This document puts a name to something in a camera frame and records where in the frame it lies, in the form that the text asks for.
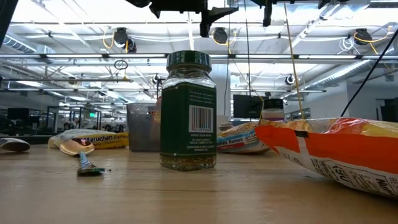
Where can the yellow ramen packet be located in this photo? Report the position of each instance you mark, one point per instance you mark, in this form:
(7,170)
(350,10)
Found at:
(102,140)

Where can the dark wall screen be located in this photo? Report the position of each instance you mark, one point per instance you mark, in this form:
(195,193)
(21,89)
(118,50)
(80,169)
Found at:
(390,112)

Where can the grey translucent plastic bin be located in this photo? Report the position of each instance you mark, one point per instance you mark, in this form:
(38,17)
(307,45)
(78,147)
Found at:
(140,130)

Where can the small dark monitor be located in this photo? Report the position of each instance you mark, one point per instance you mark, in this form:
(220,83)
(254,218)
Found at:
(18,113)

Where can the reduced sodium ramen packet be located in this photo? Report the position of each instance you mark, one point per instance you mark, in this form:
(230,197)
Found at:
(239,141)

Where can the purple label spice jar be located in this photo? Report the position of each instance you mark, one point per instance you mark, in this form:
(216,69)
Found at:
(273,104)

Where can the red ramen packet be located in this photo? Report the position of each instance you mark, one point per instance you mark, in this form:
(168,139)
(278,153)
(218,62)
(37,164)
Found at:
(157,116)

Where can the white plastic bin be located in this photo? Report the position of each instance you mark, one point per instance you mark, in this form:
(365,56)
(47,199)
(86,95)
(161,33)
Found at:
(223,119)

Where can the silver ventilation duct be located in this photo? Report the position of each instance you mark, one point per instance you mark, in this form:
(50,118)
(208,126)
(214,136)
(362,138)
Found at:
(18,45)
(342,74)

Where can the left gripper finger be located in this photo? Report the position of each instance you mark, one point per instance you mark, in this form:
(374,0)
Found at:
(213,19)
(217,12)

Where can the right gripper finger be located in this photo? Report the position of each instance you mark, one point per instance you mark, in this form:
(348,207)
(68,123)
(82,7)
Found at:
(267,14)

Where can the black monitor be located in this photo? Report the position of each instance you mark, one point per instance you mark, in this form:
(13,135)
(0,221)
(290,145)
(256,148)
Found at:
(248,107)

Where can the green lid spice jar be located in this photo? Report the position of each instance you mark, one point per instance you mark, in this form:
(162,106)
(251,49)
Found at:
(186,124)

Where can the orange ramen packet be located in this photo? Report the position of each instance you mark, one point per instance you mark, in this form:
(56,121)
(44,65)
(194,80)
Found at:
(342,149)

